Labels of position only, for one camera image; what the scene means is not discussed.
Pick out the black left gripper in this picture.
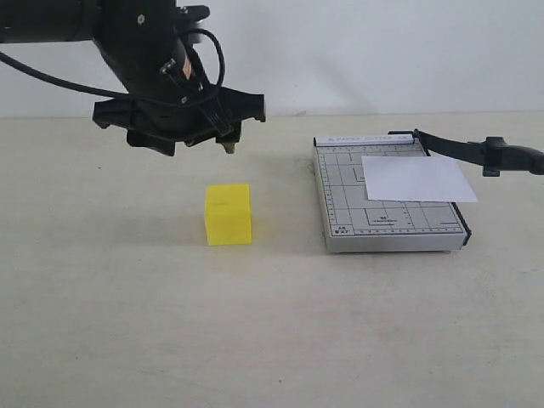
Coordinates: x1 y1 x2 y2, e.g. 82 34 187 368
93 1 266 157

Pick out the yellow cube block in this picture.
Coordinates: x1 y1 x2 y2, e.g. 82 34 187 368
204 184 252 246

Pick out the white paper sheet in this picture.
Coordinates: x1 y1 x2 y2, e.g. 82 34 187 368
361 156 479 203

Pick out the black cutter blade lever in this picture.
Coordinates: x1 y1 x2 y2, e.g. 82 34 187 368
388 129 543 177

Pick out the grey paper cutter base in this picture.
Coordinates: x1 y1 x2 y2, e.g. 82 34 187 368
314 131 472 253

